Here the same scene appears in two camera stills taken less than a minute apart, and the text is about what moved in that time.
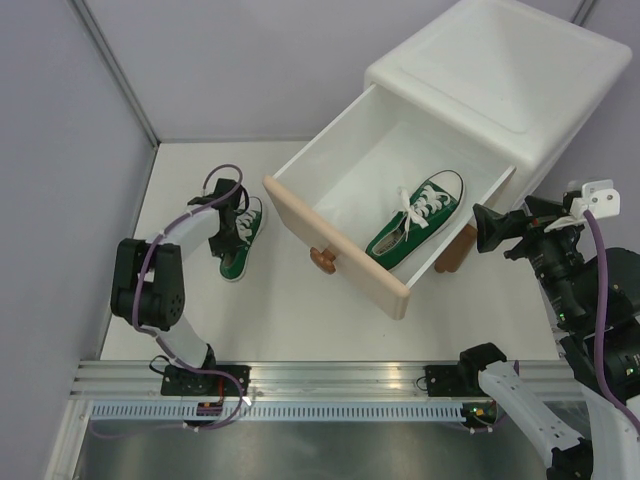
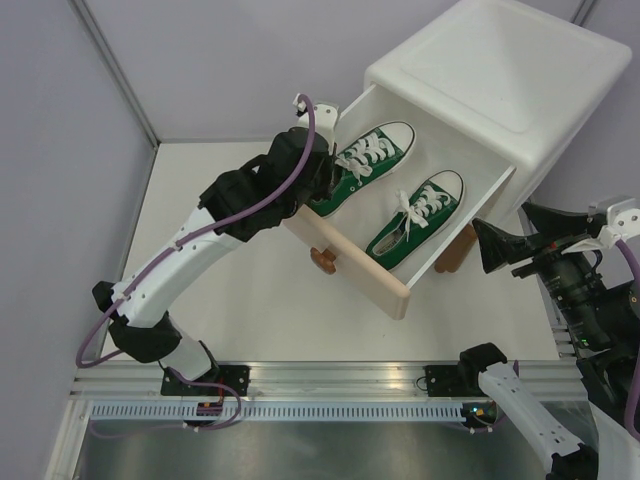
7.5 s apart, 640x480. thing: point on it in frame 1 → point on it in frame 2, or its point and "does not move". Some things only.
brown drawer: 458,251 does not move
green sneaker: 247,221 → 362,160
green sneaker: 432,201 does not move
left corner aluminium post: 120,69 does not move
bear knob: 324,259 does not move
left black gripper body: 224,242 → 312,191
